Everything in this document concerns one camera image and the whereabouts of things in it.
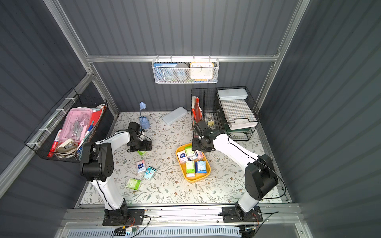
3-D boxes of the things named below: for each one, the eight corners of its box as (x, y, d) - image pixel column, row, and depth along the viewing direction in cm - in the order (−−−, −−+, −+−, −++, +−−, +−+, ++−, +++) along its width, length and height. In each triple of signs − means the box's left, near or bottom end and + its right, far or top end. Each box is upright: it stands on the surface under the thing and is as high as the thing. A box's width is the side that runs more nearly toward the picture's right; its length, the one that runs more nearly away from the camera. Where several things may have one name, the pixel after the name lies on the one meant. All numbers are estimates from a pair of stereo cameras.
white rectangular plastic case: (163, 121, 118) (162, 118, 115) (180, 108, 127) (180, 105, 124) (169, 126, 114) (168, 123, 112) (187, 112, 124) (186, 110, 121)
